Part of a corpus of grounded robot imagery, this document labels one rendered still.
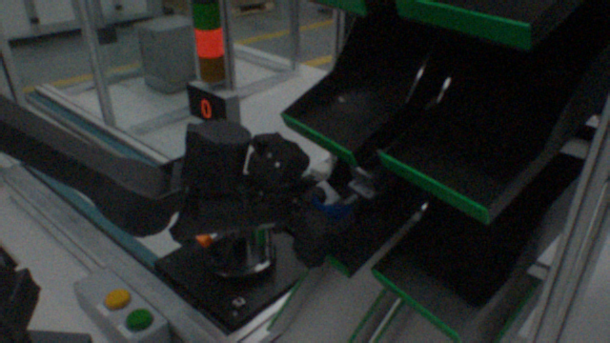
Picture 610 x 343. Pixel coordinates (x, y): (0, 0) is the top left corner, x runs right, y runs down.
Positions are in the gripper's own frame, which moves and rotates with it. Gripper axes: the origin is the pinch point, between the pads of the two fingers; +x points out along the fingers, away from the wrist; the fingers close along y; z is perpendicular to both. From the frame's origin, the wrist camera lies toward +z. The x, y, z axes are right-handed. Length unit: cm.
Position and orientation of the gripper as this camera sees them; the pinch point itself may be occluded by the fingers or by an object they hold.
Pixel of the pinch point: (318, 200)
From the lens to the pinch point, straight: 66.0
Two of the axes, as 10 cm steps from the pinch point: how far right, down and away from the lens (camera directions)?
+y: -4.7, -5.2, 7.1
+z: 2.4, -8.5, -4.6
